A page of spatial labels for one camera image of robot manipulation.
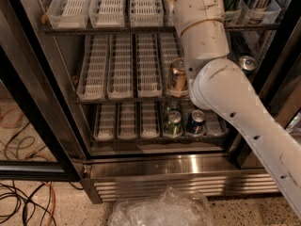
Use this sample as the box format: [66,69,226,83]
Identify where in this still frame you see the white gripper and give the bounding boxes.
[167,0,226,38]

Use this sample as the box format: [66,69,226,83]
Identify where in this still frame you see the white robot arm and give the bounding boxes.
[172,0,301,217]

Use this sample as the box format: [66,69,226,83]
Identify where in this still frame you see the stainless steel fridge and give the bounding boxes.
[12,0,301,204]

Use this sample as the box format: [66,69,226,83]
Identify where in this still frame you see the blue silver can middle shelf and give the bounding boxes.
[238,56,256,74]

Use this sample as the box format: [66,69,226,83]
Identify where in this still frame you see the green can rear bottom shelf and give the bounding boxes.
[164,101,181,115]

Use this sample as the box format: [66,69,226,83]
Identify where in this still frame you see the blue can bottom shelf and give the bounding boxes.
[186,110,205,136]

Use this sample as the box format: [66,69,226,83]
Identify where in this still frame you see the green can front bottom shelf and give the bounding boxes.
[164,111,182,137]

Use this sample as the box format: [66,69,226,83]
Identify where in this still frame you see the open glass fridge door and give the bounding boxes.
[0,0,88,182]

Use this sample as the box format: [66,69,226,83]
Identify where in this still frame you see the copper gold can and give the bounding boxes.
[167,57,188,97]

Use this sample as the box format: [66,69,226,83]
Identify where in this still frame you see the clear plastic bag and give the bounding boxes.
[108,186,214,226]

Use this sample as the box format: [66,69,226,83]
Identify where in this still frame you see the top wire shelf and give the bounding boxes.
[43,24,279,36]

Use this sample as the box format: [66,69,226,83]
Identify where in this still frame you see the wire shelf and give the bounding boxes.
[43,24,279,36]
[74,95,190,105]
[91,135,227,144]

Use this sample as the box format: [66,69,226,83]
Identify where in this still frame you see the middle wire shelf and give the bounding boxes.
[74,95,190,105]

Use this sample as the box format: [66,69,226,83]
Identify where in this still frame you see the bottom wire shelf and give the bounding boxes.
[91,135,227,144]

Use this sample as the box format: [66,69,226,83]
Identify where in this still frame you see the orange cable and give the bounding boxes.
[40,181,57,226]

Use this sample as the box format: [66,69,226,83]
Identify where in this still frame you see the black cable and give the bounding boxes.
[0,180,57,226]

